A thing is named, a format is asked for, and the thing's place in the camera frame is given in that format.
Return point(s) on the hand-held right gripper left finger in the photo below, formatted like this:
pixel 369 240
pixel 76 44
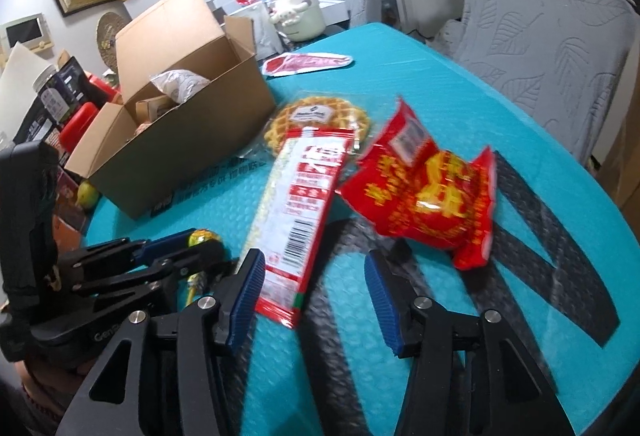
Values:
pixel 245 301

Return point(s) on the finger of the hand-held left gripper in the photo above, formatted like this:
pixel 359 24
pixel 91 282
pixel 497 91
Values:
pixel 165 243
pixel 200 263

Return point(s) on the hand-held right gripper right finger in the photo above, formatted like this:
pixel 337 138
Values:
pixel 382 306

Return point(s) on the yellow lollipop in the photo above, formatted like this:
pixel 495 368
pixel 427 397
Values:
pixel 202 238

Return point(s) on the long red and white packet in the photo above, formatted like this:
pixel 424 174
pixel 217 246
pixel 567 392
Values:
pixel 295 226

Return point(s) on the small cardboard box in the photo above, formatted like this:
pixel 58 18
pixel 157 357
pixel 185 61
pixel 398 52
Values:
pixel 200 151

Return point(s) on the red and yellow snack packet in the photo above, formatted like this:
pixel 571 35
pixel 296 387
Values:
pixel 425 201

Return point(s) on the small brown carton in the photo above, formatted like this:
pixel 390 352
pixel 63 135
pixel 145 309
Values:
pixel 152 108

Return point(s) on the white snack packet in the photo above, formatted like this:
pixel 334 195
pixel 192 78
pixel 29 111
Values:
pixel 180 83

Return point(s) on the yellow lemon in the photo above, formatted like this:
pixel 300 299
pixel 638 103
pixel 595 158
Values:
pixel 87 195

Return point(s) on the red bottle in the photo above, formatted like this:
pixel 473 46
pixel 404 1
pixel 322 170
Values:
pixel 77 123

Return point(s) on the white paper bag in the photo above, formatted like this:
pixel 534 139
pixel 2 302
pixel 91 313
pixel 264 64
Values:
pixel 20 76

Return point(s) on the black packaging bag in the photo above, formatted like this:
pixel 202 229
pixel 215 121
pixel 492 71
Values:
pixel 75 76

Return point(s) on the round waffle in clear wrapper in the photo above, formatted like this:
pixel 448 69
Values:
pixel 320 121

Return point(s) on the round woven trivet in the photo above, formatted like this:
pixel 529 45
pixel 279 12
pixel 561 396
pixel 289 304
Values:
pixel 112 38

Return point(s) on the flat red and white packet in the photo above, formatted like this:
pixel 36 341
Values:
pixel 307 62

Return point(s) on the large cardboard box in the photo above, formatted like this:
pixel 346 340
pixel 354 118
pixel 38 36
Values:
pixel 622 166

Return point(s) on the white wall intercom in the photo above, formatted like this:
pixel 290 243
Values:
pixel 22 32

